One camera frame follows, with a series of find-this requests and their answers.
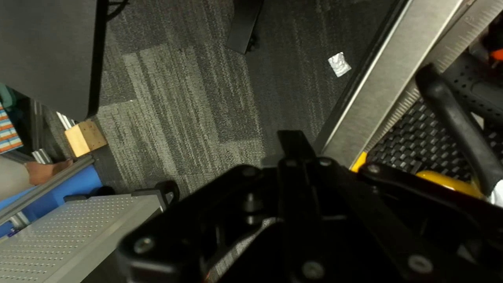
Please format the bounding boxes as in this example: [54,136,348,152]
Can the black handled tool in drawer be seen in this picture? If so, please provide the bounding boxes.
[415,53,503,198]

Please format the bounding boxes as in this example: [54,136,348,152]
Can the white paper scrap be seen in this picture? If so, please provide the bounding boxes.
[329,51,351,76]

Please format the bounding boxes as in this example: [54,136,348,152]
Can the perforated aluminium plate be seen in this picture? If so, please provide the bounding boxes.
[0,194,159,283]

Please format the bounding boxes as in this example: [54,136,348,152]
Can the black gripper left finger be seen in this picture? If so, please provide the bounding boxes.
[115,128,321,283]

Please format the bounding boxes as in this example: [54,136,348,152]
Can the yellow tool in drawer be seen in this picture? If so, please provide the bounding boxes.
[349,150,483,199]

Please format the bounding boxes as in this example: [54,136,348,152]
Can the wooden block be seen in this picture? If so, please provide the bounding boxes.
[65,119,107,157]

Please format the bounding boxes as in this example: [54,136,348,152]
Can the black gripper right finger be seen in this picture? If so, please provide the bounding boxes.
[315,157,502,283]

